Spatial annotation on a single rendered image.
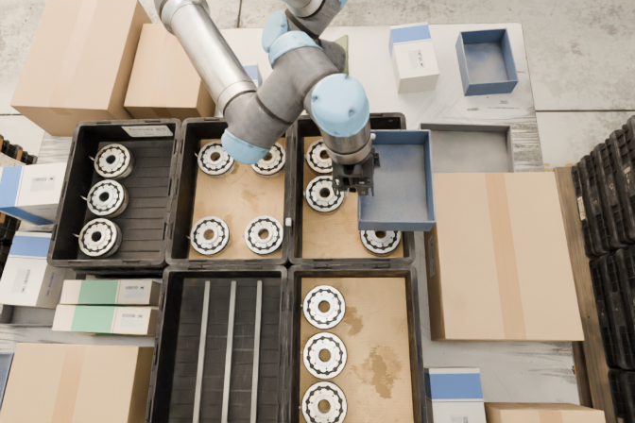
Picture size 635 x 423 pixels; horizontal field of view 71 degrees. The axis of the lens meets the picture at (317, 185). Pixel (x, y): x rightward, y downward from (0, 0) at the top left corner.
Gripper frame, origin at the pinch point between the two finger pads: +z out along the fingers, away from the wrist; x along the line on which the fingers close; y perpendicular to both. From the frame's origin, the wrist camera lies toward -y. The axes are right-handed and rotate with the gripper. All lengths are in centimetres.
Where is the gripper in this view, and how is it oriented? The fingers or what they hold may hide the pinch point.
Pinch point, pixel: (358, 177)
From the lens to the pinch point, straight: 92.7
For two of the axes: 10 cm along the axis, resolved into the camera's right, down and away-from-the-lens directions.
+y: -0.5, 9.4, -3.4
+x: 9.9, 0.0, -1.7
